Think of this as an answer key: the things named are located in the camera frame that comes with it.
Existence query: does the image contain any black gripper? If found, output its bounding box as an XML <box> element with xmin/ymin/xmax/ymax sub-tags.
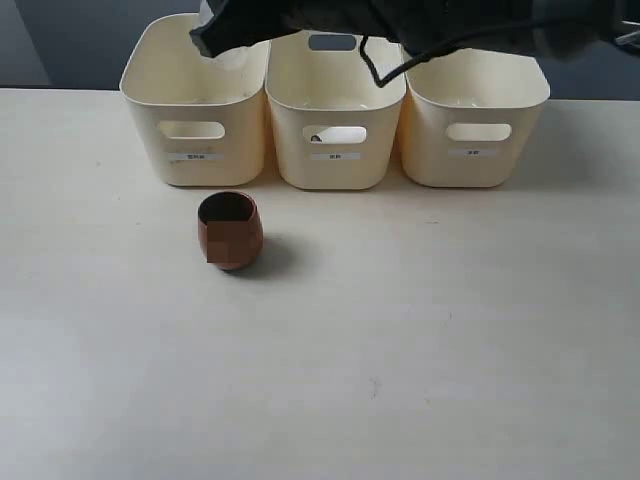
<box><xmin>189</xmin><ymin>0</ymin><xmax>360</xmax><ymax>58</ymax></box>

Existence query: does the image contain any white paper cup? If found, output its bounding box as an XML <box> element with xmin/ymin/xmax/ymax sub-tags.
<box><xmin>306</xmin><ymin>126</ymin><xmax>367</xmax><ymax>145</ymax></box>

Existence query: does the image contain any brown wooden cup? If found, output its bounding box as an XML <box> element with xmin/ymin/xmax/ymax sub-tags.
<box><xmin>197</xmin><ymin>191</ymin><xmax>264</xmax><ymax>271</ymax></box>

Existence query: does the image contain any clear plastic bottle white cap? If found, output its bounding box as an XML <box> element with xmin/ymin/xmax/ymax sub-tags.
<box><xmin>189</xmin><ymin>1</ymin><xmax>249</xmax><ymax>71</ymax></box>

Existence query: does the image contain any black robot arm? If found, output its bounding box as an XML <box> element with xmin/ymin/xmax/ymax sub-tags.
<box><xmin>190</xmin><ymin>0</ymin><xmax>639</xmax><ymax>59</ymax></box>

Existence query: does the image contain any cream plastic bin left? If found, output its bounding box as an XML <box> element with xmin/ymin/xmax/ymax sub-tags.
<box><xmin>119</xmin><ymin>13</ymin><xmax>270</xmax><ymax>187</ymax></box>

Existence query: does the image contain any cream plastic bin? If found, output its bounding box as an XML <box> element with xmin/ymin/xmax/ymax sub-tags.
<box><xmin>398</xmin><ymin>49</ymin><xmax>550</xmax><ymax>188</ymax></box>
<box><xmin>119</xmin><ymin>13</ymin><xmax>270</xmax><ymax>187</ymax></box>
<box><xmin>265</xmin><ymin>31</ymin><xmax>407</xmax><ymax>190</ymax></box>

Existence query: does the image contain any cream plastic bin middle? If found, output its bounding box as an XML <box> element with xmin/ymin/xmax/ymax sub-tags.
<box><xmin>265</xmin><ymin>31</ymin><xmax>407</xmax><ymax>190</ymax></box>

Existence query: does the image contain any cream plastic bin right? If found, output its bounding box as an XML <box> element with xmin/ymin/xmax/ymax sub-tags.
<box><xmin>398</xmin><ymin>49</ymin><xmax>550</xmax><ymax>188</ymax></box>

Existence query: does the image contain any black cable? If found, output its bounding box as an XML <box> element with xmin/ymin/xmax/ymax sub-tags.
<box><xmin>358</xmin><ymin>19</ymin><xmax>546</xmax><ymax>90</ymax></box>

